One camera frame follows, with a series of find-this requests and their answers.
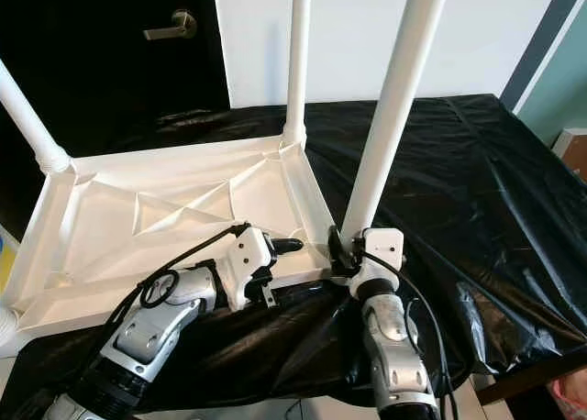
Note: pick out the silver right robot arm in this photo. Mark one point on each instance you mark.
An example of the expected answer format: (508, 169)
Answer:
(390, 342)

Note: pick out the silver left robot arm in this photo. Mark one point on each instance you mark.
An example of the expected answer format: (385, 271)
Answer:
(156, 333)

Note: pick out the black plastic table cover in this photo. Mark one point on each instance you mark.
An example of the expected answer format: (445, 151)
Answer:
(495, 209)

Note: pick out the brown white-edged furniture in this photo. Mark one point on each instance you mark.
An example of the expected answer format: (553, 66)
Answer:
(573, 154)

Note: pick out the black door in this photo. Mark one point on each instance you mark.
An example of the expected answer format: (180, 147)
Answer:
(92, 71)

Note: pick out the pink mesh bag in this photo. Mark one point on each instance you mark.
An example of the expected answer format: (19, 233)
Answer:
(570, 397)

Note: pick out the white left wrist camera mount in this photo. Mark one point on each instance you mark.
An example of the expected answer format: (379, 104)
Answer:
(248, 255)

